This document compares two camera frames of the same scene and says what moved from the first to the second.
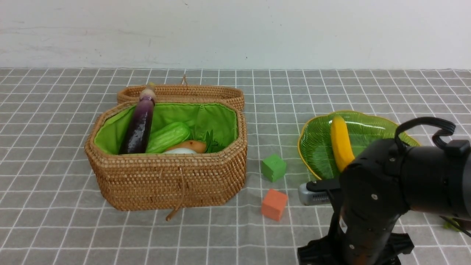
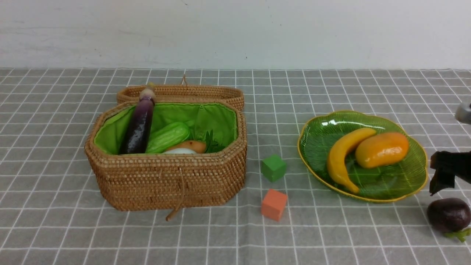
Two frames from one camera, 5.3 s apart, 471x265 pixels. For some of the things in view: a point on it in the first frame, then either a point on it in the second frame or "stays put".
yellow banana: x=342 y=146 -> x=336 y=155
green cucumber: x=162 y=138 stays put
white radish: x=180 y=151 stays put
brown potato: x=198 y=146 stays put
